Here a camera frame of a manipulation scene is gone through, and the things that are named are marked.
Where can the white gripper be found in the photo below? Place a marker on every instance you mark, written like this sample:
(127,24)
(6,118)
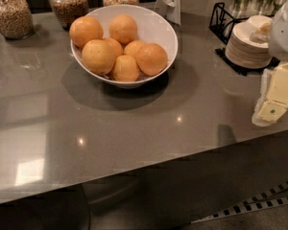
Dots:
(284,33)

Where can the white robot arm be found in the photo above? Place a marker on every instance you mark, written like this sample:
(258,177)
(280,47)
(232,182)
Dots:
(278,35)

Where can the white ceramic bowl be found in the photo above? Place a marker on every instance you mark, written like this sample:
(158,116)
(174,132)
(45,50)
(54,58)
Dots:
(151,28)

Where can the stack of white plates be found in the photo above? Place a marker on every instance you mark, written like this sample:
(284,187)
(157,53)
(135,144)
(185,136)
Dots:
(244,51)

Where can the black white striped floor tape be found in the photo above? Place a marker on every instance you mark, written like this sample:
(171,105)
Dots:
(271,198)

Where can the upturned glass left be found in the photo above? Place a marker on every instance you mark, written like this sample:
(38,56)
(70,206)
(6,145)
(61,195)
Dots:
(238,8)

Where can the upturned glass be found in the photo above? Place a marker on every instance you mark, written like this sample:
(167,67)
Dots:
(262,6)
(238,8)

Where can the upturned glass right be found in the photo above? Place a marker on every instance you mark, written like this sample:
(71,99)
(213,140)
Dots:
(262,6)

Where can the orange front right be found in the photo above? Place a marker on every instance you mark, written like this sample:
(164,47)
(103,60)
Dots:
(151,59)

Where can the orange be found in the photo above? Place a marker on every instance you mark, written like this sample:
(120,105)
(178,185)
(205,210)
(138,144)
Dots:
(125,69)
(151,59)
(98,57)
(84,29)
(123,28)

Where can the white paper card stand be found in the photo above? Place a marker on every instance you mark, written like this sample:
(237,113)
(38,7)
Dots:
(169,9)

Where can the orange front middle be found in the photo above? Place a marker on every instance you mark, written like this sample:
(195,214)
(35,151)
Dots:
(125,69)

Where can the orange centre right small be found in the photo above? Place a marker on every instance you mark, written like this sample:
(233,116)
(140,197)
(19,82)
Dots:
(132,48)

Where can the orange back middle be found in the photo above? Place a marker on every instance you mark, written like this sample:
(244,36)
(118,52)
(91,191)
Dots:
(123,28)

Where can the orange front left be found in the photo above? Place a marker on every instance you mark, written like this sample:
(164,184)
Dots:
(98,57)

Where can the orange back left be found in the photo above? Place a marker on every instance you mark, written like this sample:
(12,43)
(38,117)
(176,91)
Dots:
(84,29)

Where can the glass jar of grains middle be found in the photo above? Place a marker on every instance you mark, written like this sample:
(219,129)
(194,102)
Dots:
(67,11)

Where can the glass jar of grains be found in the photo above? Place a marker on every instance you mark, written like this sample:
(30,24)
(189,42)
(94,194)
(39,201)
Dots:
(67,11)
(16,20)

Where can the glass jar of grains left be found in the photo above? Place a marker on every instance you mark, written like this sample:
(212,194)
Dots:
(16,20)

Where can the black wire rack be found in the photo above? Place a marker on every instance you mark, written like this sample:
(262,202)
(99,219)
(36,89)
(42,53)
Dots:
(221,24)

